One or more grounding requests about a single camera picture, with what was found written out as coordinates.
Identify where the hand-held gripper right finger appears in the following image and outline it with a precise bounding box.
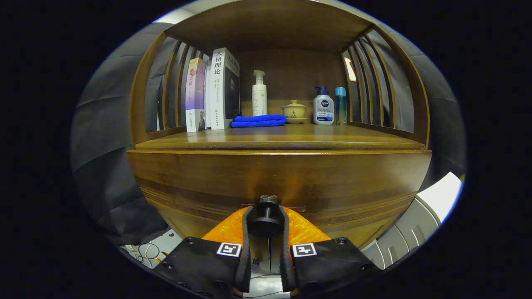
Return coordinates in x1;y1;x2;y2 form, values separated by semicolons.
278;205;381;297

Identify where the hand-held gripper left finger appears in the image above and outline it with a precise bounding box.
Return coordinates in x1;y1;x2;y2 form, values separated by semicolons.
153;206;255;299

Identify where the black drawer knob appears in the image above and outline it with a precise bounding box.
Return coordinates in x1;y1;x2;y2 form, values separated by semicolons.
248;195;285;238

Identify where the wooden countertop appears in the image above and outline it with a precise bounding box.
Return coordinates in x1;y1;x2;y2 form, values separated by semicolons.
135;124;426;151

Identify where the wooden cabinet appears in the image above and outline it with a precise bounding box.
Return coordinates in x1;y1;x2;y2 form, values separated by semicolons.
127;0;433;250

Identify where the grey slatted panel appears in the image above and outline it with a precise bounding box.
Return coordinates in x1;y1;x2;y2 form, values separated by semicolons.
362;197;441;270

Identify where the blue folded cloth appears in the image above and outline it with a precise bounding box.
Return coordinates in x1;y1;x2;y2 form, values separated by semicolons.
230;114;288;128

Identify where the white bottle blue pump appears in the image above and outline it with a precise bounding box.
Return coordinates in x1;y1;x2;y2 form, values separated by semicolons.
313;86;335;125

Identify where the yellow lidded teacup with saucer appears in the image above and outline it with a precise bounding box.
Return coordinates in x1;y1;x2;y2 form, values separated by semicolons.
281;99;309;125

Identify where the clear blue bottle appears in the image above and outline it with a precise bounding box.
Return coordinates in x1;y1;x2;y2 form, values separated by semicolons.
335;86;347;126

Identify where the thin white book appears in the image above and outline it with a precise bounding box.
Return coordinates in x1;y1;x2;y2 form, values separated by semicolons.
204;54;213;128

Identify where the purple book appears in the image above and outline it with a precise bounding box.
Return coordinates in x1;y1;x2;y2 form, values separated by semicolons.
185;57;207;133

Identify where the thick grey white book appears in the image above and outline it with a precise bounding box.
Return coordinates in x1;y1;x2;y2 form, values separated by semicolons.
210;47;241;130

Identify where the black cable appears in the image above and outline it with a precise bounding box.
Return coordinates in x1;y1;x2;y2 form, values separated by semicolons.
135;242;167;266

